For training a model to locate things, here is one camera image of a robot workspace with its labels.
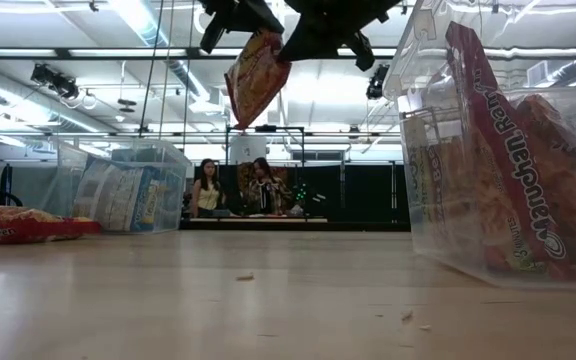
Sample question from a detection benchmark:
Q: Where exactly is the background work table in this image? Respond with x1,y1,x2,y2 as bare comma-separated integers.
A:
180,214,329,231

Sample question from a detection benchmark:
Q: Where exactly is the black background rig frame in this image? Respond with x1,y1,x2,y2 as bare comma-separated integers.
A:
225,124,305,166

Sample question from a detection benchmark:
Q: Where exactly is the white background box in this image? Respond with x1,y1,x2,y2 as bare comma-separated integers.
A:
228,134,268,165

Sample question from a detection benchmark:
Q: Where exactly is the black ceiling spotlight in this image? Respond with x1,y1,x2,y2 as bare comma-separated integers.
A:
30,63,80,100
366,63,390,100

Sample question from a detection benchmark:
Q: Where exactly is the red Maruchan ramen pack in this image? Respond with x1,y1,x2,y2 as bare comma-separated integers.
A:
224,29,293,130
0,206,103,245
406,117,524,274
444,20,576,282

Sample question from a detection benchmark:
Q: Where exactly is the black curtain partition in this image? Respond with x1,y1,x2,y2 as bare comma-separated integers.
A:
192,162,410,224

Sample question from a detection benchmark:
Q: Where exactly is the background robot with green lights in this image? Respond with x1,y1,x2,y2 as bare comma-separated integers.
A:
291,183,328,217

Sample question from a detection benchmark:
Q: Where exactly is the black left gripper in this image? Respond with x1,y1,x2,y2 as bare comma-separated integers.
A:
199,0,403,72

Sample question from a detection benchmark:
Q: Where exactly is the clear plastic bin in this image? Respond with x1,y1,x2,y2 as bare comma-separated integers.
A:
52,137,193,235
382,0,576,290

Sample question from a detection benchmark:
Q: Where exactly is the blue Maruchan ramen pack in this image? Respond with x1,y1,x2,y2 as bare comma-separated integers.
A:
128,167,170,234
72,157,144,232

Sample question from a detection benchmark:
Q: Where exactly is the person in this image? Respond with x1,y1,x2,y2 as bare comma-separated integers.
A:
247,157,293,217
190,158,227,219

